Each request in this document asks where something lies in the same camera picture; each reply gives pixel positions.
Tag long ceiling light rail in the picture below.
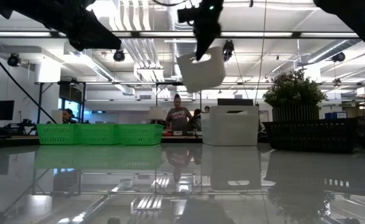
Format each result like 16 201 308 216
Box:
0 30 362 39

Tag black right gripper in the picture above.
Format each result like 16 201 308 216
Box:
193 0 225 62

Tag white box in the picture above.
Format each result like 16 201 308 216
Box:
148 106 164 121

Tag blue storage bins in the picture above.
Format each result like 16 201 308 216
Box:
324 111 348 120

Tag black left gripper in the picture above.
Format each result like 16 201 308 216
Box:
50 0 122 52

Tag black diagonal strut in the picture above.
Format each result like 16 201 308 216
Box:
0 40 58 124

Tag potted green plant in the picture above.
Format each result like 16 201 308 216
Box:
262 70 328 123

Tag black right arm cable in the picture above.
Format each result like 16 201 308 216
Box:
152 0 191 7

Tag black ceiling spotlight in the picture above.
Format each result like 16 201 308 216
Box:
113 49 126 62
331 51 346 63
7 52 21 68
222 39 235 62

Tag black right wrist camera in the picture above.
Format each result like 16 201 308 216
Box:
177 7 199 24

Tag black metal rack frame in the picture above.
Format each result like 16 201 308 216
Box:
34 80 88 124

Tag black computer monitor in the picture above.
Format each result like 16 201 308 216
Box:
0 100 16 121

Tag black rectangular device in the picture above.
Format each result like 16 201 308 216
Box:
216 98 254 107

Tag black plastic mesh basket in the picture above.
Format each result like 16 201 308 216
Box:
262 117 361 154

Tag green plastic mesh basket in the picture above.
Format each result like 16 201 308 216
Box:
36 123 78 146
118 123 165 146
76 123 120 146

